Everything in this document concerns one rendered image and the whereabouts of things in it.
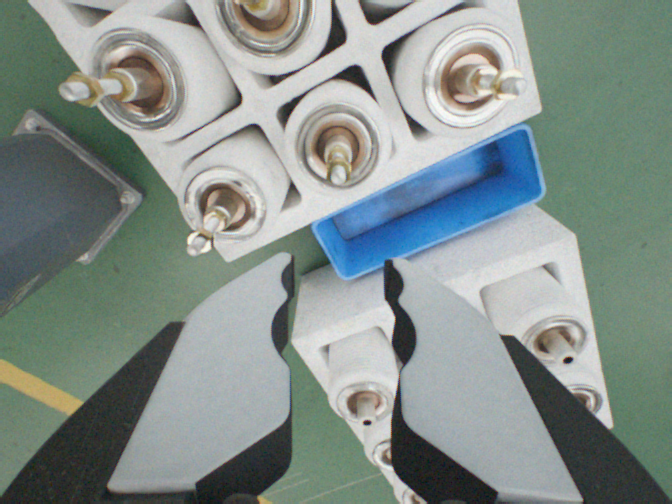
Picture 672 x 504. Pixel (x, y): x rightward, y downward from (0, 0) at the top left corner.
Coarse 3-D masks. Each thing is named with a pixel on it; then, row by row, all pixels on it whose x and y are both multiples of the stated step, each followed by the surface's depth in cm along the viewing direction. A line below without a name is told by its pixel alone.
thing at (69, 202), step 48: (0, 144) 47; (48, 144) 52; (0, 192) 42; (48, 192) 47; (96, 192) 53; (144, 192) 59; (0, 240) 38; (48, 240) 44; (96, 240) 60; (0, 288) 34
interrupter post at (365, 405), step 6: (366, 396) 46; (360, 402) 46; (366, 402) 45; (372, 402) 46; (360, 408) 45; (366, 408) 45; (372, 408) 45; (360, 414) 44; (366, 414) 44; (372, 414) 44; (360, 420) 44; (366, 420) 45; (372, 420) 44; (366, 426) 44; (372, 426) 44
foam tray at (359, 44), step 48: (48, 0) 33; (144, 0) 33; (192, 0) 32; (336, 0) 33; (432, 0) 33; (480, 0) 33; (336, 48) 44; (384, 48) 44; (288, 96) 36; (384, 96) 36; (528, 96) 36; (144, 144) 38; (192, 144) 38; (432, 144) 38; (288, 192) 49
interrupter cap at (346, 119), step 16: (320, 112) 30; (336, 112) 30; (352, 112) 30; (304, 128) 31; (320, 128) 31; (336, 128) 31; (352, 128) 31; (368, 128) 31; (304, 144) 31; (320, 144) 31; (352, 144) 31; (368, 144) 31; (304, 160) 32; (320, 160) 32; (352, 160) 32; (368, 160) 32; (320, 176) 33; (352, 176) 32; (368, 176) 32
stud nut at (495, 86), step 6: (498, 72) 23; (504, 72) 22; (510, 72) 22; (516, 72) 22; (498, 78) 22; (504, 78) 22; (492, 84) 23; (498, 84) 22; (492, 90) 23; (498, 90) 22; (498, 96) 23; (504, 96) 23; (510, 96) 23; (516, 96) 23
